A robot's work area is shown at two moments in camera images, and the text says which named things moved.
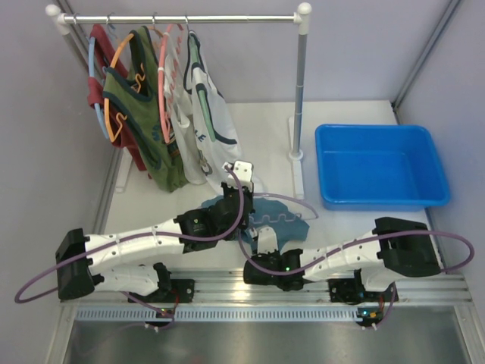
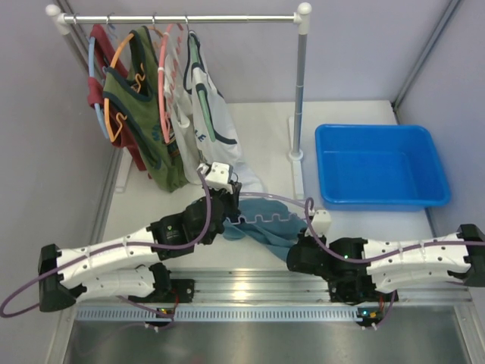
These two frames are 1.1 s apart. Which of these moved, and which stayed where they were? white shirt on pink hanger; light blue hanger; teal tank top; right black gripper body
Moved: right black gripper body
Stayed: teal tank top; white shirt on pink hanger; light blue hanger
